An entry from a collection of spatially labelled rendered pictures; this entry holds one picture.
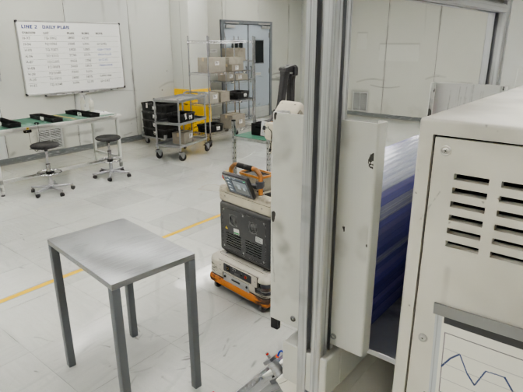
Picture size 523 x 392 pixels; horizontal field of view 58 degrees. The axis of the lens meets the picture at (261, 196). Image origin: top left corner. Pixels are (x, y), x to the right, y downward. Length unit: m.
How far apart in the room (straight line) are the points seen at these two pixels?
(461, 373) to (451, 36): 10.84
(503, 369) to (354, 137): 0.31
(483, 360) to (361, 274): 0.17
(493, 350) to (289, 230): 0.29
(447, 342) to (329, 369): 0.18
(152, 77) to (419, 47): 5.94
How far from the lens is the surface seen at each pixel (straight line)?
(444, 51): 11.39
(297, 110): 3.36
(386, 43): 11.90
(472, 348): 0.63
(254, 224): 3.24
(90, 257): 2.46
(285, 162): 0.64
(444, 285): 0.61
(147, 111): 8.79
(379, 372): 0.94
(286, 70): 3.64
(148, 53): 9.40
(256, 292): 3.31
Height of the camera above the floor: 1.80
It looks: 18 degrees down
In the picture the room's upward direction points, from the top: straight up
